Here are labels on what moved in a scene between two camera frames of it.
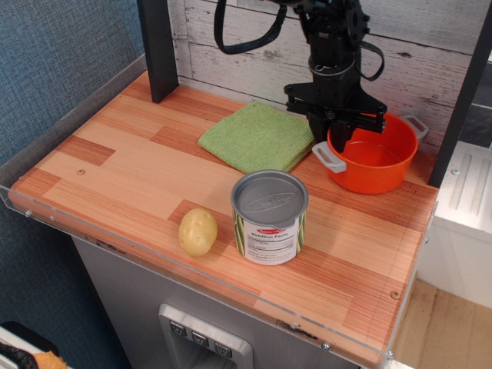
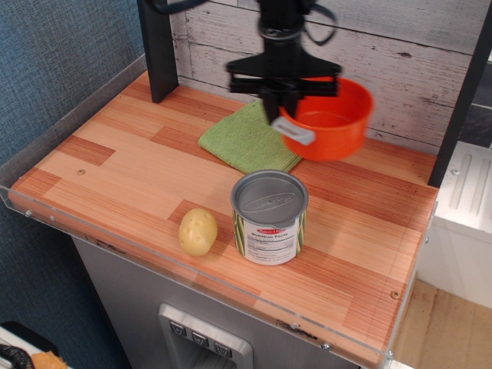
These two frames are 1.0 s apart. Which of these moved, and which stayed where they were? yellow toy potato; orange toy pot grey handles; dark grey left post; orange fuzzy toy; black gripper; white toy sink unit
Moved: black gripper; orange toy pot grey handles
Stayed: orange fuzzy toy; yellow toy potato; dark grey left post; white toy sink unit
